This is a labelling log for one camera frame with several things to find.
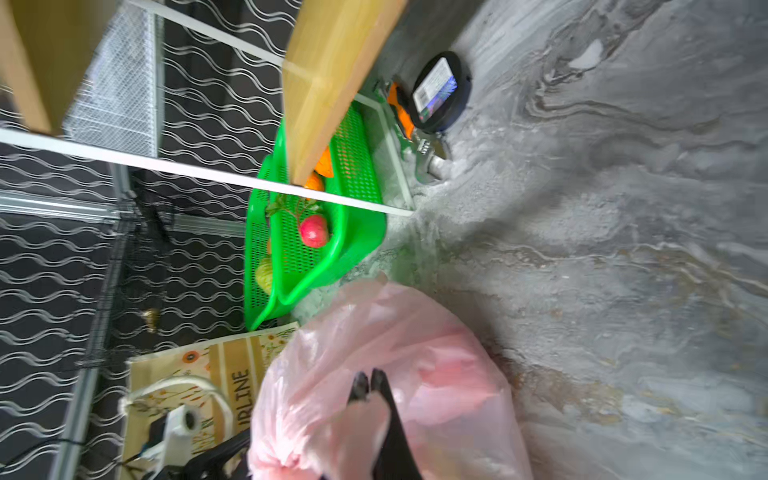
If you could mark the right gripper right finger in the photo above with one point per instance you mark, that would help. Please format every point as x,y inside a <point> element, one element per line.
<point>395,460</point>

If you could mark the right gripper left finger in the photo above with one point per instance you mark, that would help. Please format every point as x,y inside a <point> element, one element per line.
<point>360,388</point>

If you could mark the pink plastic grocery bag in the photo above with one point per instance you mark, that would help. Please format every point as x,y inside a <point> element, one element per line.
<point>454,403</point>

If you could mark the cream canvas tote bag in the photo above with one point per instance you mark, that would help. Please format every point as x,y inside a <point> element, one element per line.
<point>221,377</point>

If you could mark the green plastic basket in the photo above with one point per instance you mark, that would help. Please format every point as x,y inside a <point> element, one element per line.
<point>354,233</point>
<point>262,307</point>

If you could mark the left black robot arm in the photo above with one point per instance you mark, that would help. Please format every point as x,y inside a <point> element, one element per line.
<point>211,463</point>

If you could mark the green cabbage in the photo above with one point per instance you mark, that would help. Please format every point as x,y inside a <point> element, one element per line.
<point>263,275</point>

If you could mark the orange tangerine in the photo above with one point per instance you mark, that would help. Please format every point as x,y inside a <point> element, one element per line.
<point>324,166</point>

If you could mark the white wooden two-tier shelf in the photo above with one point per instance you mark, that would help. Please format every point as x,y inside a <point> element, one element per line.
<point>221,106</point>

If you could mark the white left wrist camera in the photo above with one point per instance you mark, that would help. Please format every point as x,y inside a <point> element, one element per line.
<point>170,444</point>

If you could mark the orange-handled adjustable wrench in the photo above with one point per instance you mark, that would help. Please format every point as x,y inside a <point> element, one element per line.
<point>430,151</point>

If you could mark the black wire wall rack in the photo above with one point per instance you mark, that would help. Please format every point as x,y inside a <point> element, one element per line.
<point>132,295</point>

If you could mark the white wire wall basket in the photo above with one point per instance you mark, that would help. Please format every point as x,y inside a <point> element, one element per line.
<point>118,102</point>

